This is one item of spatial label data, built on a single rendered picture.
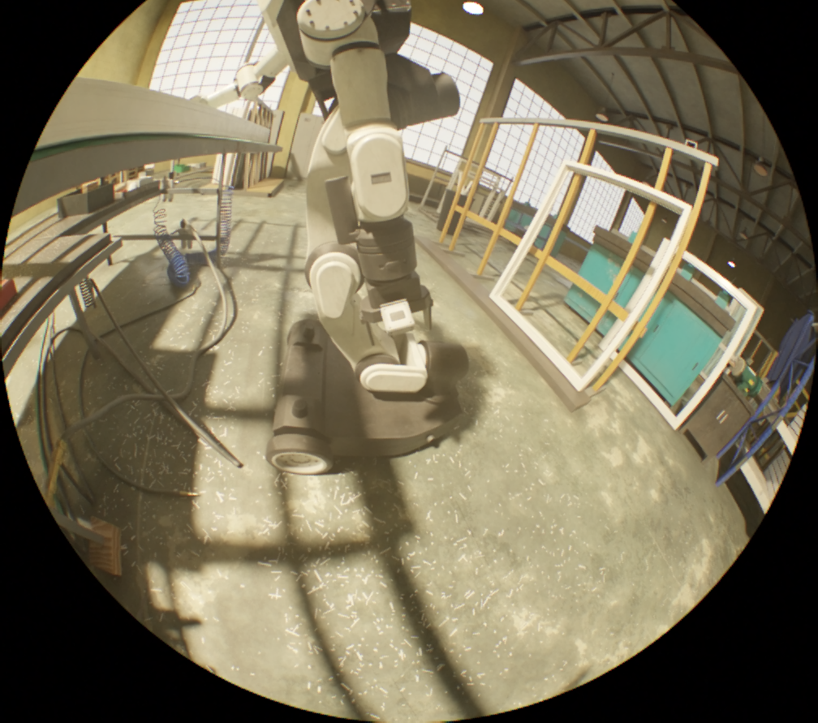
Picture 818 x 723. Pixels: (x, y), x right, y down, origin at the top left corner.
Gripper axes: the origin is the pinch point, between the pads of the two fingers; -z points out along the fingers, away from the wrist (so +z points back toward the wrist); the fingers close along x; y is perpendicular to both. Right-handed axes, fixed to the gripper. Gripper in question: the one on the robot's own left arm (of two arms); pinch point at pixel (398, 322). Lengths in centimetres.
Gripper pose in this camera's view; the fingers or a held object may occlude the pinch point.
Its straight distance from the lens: 46.4
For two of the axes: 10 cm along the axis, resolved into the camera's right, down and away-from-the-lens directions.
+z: -1.2, -8.1, -5.8
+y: 2.7, 5.3, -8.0
